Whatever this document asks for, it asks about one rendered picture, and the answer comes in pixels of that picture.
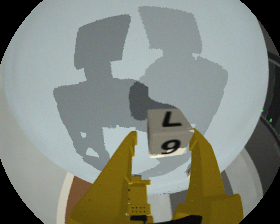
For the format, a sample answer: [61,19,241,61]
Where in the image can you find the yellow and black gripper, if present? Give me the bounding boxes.
[68,128,244,224]

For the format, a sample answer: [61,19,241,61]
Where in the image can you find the white number cube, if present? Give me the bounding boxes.
[147,108,194,158]

